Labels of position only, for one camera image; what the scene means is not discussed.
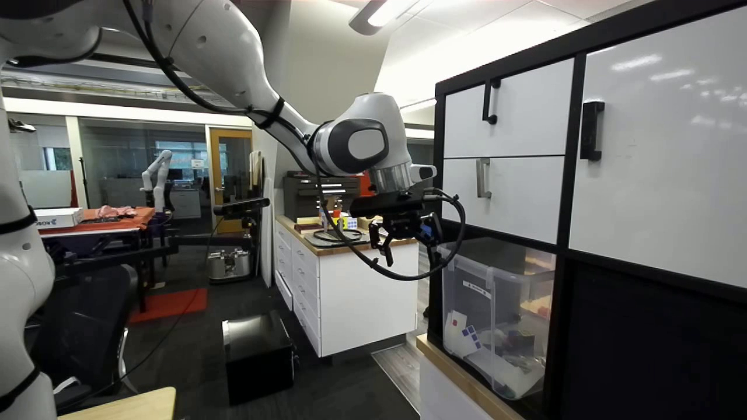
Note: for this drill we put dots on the white packet with blue print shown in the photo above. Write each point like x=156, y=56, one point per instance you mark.
x=465, y=335

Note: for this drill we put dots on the black box on floor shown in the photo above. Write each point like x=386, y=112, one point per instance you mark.
x=258, y=357

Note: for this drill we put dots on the wooden framed door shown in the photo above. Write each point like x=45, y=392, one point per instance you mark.
x=211, y=178

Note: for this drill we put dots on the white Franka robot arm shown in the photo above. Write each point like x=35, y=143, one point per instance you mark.
x=218, y=47

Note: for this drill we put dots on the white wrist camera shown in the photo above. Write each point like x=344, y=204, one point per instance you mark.
x=423, y=173

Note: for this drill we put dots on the black office chair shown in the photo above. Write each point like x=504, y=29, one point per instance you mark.
x=81, y=328

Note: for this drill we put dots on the clear plastic storage box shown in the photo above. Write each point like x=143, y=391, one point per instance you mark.
x=497, y=310

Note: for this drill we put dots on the silver metal container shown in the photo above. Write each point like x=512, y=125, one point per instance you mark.
x=229, y=265

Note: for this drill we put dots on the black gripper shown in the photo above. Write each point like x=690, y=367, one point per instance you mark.
x=393, y=213

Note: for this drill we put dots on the round grey coil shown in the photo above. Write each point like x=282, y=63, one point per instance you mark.
x=337, y=239

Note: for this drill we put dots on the light wooden table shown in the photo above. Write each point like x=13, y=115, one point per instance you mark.
x=123, y=407

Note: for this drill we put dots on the flat white box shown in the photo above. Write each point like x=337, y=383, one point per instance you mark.
x=57, y=218

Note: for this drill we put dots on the ceiling light fixture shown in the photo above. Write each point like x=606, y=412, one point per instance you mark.
x=386, y=14

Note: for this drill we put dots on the red top table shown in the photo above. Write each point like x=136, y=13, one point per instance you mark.
x=107, y=224

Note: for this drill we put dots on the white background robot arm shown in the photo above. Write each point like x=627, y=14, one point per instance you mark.
x=156, y=175

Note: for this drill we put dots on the red floor mat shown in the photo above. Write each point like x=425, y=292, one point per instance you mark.
x=167, y=306

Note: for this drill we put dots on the black cube shelf unit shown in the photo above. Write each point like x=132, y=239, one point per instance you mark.
x=645, y=351

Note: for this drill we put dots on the white shelf cabinet door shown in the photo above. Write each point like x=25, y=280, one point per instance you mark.
x=667, y=154

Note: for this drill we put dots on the white cabinet with wooden top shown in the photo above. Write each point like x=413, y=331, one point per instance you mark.
x=364, y=304
x=467, y=380

